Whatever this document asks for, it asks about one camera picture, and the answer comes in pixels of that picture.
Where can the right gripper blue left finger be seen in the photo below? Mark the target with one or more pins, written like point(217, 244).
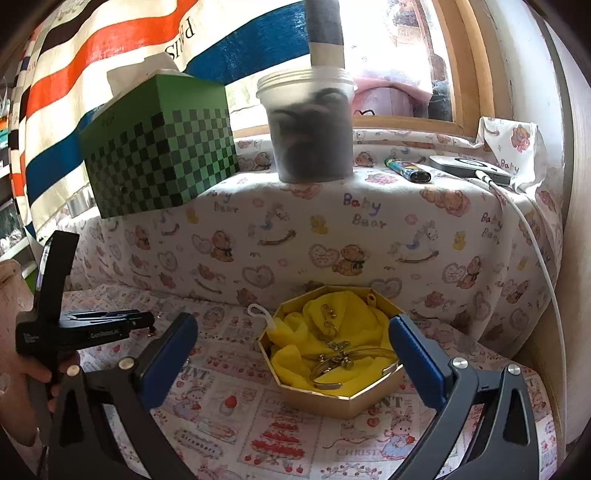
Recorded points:
point(82, 445)

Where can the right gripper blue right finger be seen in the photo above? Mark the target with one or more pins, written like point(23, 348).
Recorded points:
point(504, 444)

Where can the gold octagonal jewelry box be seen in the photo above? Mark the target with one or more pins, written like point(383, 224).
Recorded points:
point(335, 406)

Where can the person left hand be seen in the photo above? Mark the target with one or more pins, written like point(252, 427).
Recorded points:
point(17, 414)

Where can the yellow cloth pouch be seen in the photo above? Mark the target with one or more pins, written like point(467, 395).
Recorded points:
point(327, 322)

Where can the green checkered tissue box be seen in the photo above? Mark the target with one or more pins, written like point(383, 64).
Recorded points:
point(159, 146)

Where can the baby bear print cloth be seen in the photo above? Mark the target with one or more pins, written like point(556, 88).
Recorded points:
point(453, 243)

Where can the striped Paris curtain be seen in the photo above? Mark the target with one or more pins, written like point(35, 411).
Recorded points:
point(65, 72)

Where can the white tissue paper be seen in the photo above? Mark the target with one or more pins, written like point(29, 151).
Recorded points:
point(124, 79)

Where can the dark grey flat device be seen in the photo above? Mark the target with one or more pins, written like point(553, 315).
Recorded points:
point(467, 168)

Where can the green black lighter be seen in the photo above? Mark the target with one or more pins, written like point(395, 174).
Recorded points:
point(409, 171)

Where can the clear plastic jar dark contents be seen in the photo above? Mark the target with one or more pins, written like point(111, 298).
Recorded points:
point(309, 112)

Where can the wooden window frame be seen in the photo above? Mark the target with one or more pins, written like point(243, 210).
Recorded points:
point(421, 65)

